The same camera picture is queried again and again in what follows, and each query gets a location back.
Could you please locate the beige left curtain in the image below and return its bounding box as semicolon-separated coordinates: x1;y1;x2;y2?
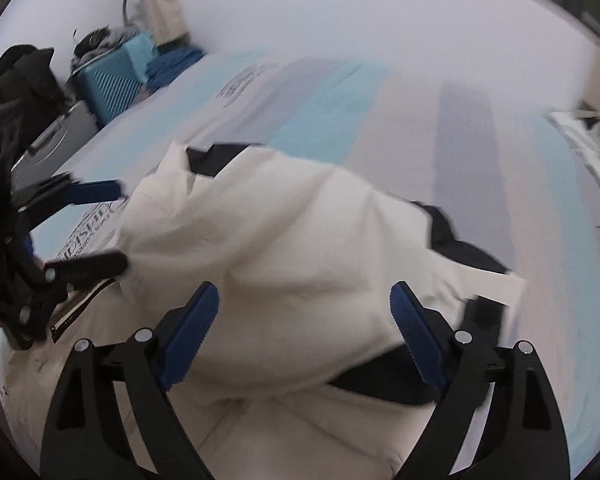
142;0;188;46

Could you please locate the blue crumpled garment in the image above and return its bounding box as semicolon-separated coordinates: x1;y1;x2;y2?
145;47;206;92

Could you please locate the grey hard case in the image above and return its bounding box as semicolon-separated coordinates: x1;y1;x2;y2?
12;101;98;190

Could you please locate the cream and black hooded jacket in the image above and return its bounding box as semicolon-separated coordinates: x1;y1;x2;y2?
0;144;526;479

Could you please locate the clothes pile on suitcase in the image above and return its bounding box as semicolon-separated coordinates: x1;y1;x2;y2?
71;25;154;70

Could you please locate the black backpack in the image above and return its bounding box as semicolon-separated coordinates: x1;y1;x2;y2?
0;44;69;113

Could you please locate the striped bed mattress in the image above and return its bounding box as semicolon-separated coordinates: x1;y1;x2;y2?
33;53;600;474

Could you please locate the white crumpled garment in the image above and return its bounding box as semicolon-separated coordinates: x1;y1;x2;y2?
548;110;600;186

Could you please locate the teal suitcase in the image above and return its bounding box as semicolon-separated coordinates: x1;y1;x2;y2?
71;44;144;127

